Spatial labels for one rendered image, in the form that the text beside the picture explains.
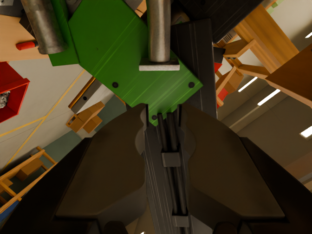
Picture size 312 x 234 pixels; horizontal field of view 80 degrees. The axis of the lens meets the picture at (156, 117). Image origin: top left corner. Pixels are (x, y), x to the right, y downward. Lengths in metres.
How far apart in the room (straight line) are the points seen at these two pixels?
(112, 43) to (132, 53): 0.03
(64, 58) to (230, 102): 9.40
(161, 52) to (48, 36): 0.15
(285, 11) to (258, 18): 8.94
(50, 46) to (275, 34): 0.99
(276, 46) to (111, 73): 0.92
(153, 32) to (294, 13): 9.93
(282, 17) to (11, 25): 9.75
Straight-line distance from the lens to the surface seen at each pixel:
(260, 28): 1.09
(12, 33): 0.58
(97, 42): 0.31
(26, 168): 6.52
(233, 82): 4.25
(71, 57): 0.32
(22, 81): 0.75
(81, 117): 6.59
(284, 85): 0.73
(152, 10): 0.26
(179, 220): 0.45
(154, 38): 0.26
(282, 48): 1.12
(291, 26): 10.08
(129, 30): 0.29
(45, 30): 0.29
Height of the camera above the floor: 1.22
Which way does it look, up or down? 6 degrees up
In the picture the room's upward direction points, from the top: 136 degrees clockwise
